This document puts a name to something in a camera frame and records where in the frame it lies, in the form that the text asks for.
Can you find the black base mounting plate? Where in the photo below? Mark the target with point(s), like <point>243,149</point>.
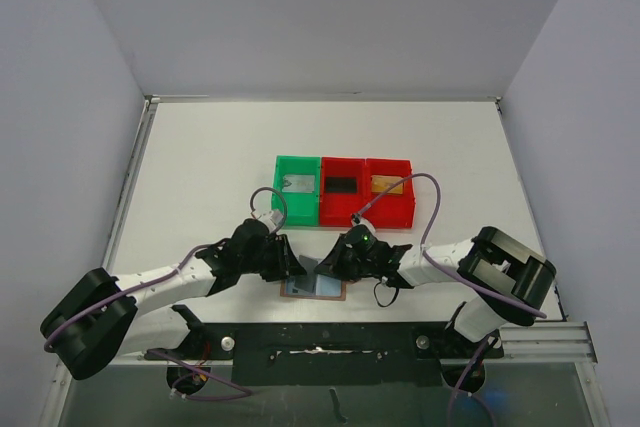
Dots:
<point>325,354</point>

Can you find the brown leather card holder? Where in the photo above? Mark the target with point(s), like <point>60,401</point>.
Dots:
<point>313,287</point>

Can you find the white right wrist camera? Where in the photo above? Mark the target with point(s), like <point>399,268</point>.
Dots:
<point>357,220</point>

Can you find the green plastic bin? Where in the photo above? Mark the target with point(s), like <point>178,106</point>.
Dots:
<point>302,209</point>

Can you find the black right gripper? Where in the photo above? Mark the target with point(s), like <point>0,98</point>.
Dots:
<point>341,257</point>

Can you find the silver grey card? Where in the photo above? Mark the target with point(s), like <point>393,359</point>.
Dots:
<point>298,183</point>

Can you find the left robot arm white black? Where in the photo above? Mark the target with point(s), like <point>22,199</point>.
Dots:
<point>90,326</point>

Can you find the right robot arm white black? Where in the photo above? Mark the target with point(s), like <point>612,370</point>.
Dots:
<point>510,281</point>

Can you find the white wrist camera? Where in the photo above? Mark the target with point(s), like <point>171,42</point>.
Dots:
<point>272,219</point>
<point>357,220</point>

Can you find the aluminium left rail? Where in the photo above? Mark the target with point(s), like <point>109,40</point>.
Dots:
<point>134,164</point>

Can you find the black card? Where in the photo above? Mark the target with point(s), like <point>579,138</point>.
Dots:
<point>340,185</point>

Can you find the red plastic right bin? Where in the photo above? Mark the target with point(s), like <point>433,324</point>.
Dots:
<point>391,211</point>

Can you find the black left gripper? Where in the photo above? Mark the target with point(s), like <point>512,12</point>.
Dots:
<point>286,264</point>

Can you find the red plastic middle bin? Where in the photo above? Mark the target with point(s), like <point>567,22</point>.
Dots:
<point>335,210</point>

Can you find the dark grey VIP card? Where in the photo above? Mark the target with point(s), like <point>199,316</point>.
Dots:
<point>309,264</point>

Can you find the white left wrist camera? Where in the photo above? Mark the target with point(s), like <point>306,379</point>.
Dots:
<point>272,219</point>

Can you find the red plastic bin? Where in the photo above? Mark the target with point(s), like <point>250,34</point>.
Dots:
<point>335,210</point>
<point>391,211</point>

